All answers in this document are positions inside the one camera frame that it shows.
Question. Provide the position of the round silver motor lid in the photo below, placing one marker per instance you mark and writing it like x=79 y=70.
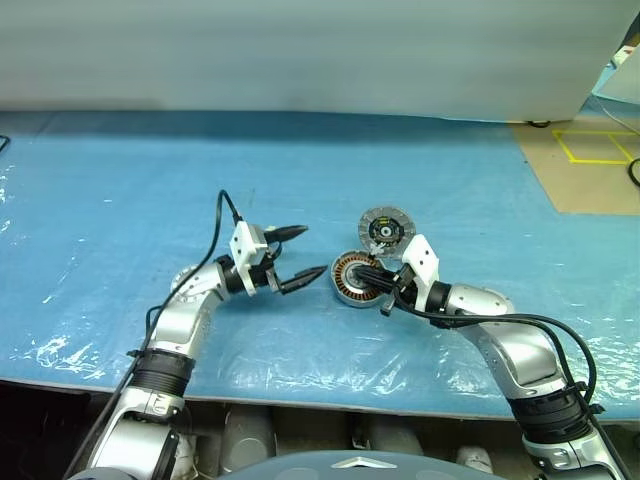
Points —
x=385 y=220

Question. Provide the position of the grey rounded robot torso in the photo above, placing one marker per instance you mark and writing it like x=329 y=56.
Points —
x=325 y=467

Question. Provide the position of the silver motor housing copper windings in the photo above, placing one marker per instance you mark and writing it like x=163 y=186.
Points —
x=345 y=292

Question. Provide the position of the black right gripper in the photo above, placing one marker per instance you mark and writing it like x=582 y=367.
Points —
x=405 y=290

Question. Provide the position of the small white rounded part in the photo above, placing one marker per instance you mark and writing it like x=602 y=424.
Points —
x=475 y=457

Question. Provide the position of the blue plastic table cover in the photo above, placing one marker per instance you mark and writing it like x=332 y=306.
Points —
x=150 y=175

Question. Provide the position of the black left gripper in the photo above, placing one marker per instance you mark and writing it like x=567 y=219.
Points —
x=265 y=277

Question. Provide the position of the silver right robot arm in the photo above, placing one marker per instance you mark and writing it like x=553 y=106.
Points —
x=520 y=350

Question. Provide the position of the grey rounded cylinder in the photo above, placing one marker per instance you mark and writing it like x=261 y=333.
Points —
x=247 y=435
x=385 y=437

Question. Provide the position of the white partition board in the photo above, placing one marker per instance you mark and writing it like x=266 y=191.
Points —
x=300 y=50

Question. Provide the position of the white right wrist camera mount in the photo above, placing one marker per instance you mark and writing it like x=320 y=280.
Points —
x=422 y=260

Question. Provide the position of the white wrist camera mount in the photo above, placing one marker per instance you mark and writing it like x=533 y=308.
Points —
x=243 y=250
x=422 y=260

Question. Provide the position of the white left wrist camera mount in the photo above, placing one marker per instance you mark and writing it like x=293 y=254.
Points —
x=243 y=250

